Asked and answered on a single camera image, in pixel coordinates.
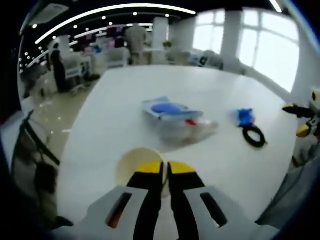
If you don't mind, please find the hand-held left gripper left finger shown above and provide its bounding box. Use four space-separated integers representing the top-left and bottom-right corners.
86 161 165 240

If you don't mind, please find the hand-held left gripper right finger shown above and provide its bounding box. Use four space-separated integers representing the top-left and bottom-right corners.
167 161 254 240

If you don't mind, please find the white paper cup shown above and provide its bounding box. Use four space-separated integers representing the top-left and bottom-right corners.
114 147 168 199

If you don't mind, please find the blue tissue packet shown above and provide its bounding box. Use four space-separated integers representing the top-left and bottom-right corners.
227 108 256 128

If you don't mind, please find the black cable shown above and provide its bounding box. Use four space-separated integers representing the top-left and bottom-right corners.
242 124 269 150

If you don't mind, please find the clear plastic bottle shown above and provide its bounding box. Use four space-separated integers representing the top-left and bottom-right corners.
159 117 221 146

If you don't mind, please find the clear pouch with blue pad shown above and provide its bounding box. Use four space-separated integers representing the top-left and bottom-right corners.
141 96 204 124

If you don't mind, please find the wide window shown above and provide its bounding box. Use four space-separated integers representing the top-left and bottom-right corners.
238 9 301 93

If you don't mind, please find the white table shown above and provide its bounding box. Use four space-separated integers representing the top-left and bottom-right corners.
56 64 300 236

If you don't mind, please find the narrow window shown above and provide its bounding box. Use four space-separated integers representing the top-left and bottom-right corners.
192 11 226 55

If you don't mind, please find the black folding stand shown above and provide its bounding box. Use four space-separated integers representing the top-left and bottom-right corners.
11 109 61 181

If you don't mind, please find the white office chair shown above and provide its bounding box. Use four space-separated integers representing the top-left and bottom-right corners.
105 47 130 69

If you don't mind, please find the ceiling air vent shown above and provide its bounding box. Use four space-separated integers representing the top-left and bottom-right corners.
29 3 70 25

